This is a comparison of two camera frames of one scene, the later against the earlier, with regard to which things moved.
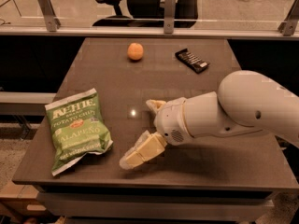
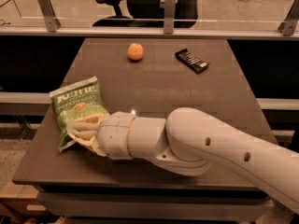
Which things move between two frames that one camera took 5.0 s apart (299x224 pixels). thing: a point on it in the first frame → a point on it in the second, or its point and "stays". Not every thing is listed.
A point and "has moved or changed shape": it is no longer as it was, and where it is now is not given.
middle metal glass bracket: (169, 13) stays
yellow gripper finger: (156, 105) → (89, 123)
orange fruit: (135, 51) stays
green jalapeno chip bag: (77, 127) has moved or changed shape
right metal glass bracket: (289, 26) stays
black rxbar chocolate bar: (192, 60) stays
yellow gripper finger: (149, 145) → (92, 143)
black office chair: (147, 9) stays
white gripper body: (170, 120) → (114, 134)
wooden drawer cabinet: (21, 200) stays
